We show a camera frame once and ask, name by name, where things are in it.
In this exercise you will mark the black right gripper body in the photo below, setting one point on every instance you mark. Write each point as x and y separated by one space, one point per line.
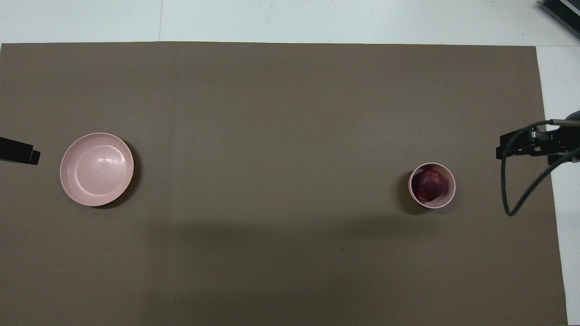
564 142

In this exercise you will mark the dark red apple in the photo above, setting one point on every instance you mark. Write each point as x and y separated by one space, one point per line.
430 184

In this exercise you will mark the pink plate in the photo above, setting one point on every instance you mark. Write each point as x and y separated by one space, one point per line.
97 170

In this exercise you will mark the pink bowl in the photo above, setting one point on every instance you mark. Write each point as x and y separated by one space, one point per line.
451 194

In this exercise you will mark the dark grey ribbed device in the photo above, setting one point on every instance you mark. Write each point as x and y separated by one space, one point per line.
564 10

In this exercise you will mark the brown table mat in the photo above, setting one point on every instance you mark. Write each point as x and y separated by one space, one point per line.
290 136

